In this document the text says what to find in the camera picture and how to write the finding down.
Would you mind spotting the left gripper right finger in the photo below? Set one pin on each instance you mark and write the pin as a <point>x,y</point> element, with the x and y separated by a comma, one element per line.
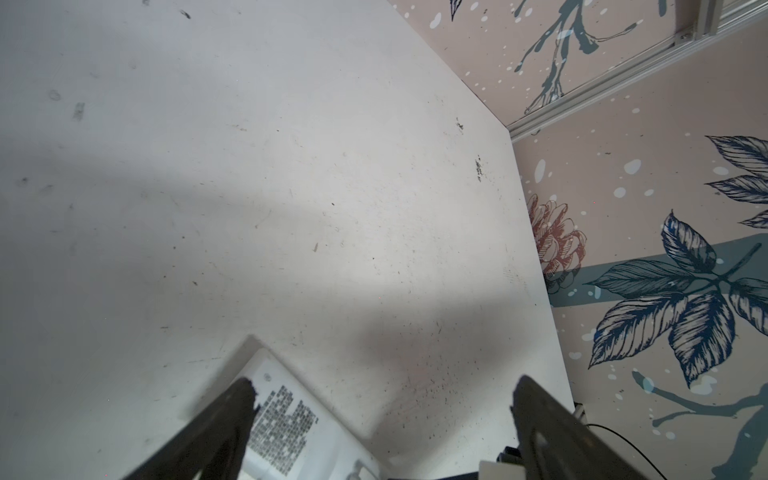
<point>554,445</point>

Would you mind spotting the white remote control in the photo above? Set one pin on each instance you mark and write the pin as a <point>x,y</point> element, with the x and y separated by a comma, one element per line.
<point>294,437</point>

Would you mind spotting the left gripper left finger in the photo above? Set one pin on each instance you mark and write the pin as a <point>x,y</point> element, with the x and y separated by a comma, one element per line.
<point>213,444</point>

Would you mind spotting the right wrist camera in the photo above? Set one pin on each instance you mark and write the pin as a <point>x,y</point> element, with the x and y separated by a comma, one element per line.
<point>500,471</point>

